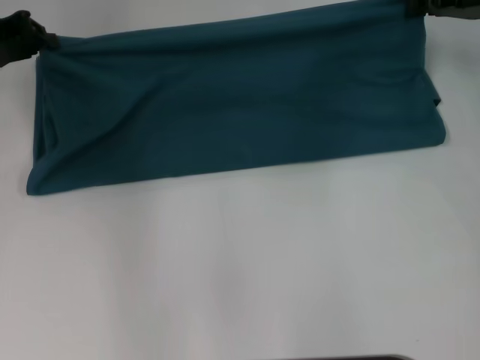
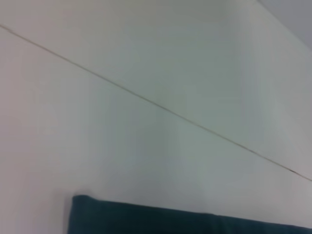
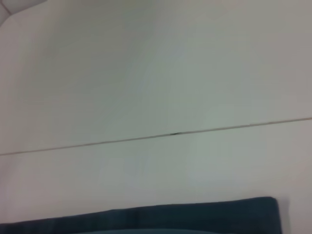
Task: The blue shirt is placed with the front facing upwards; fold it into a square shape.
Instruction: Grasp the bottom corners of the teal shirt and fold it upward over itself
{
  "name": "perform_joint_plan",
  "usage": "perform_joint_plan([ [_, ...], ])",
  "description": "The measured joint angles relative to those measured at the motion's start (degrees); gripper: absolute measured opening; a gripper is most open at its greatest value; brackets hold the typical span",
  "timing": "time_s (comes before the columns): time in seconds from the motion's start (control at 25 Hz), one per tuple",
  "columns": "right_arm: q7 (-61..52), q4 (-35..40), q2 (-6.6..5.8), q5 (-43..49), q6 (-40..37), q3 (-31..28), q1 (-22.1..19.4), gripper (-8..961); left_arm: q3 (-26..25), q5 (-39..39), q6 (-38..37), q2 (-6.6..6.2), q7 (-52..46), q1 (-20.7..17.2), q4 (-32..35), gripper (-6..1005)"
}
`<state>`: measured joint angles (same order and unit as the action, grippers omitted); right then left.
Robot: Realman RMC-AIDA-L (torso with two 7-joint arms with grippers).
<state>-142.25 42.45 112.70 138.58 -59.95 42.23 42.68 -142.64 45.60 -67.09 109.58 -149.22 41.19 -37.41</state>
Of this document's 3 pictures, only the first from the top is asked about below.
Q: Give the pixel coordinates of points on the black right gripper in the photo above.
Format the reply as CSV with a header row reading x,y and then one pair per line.
x,y
453,7

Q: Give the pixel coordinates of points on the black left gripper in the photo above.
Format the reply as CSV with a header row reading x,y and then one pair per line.
x,y
18,37

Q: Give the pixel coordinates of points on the teal T-shirt with pink print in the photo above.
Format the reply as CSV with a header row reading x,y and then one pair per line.
x,y
225,112

